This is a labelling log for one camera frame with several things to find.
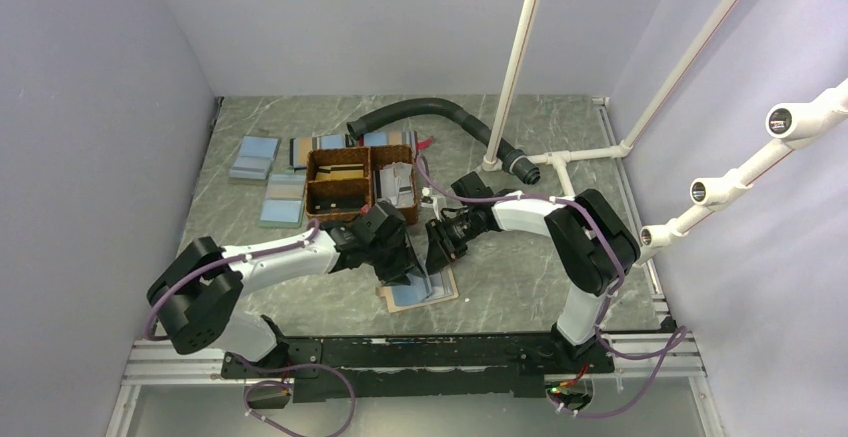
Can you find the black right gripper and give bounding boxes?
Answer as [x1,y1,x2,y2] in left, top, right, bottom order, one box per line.
[424,209,482,276]

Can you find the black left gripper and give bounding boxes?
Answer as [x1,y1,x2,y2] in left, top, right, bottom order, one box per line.
[366,226,425,287]

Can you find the blue credit cards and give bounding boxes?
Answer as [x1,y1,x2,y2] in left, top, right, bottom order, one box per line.
[389,267,457,307]

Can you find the tan leather card holder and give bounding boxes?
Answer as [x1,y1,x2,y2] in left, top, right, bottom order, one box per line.
[376,266,459,313]

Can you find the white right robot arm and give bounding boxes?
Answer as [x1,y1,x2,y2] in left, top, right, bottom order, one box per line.
[426,172,641,372]

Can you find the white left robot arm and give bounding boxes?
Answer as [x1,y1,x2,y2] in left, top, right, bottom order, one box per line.
[144,202,422,377]

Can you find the grey cards in basket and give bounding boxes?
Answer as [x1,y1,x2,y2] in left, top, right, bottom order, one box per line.
[374,162,415,209]

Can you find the row of cards behind basket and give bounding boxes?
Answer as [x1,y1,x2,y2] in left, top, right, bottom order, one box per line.
[289,130,434,170]

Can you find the blue card stack far left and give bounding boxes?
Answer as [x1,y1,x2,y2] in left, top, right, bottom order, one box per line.
[229,136,280,180]

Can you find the brown woven divided basket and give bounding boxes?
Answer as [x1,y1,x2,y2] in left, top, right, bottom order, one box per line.
[305,144,415,221]

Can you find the black corrugated hose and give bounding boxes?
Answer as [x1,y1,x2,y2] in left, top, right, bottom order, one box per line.
[346,98,541,186]

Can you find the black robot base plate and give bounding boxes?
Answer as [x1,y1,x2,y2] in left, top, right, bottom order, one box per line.
[221,331,614,403]

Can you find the aluminium frame rail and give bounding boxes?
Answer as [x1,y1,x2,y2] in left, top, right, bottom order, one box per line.
[106,333,726,436]

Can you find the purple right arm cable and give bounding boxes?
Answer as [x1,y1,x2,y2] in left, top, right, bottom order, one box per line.
[413,152,690,420]

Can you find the white PVC pipe frame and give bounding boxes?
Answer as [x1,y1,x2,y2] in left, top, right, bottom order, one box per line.
[482,0,847,266]

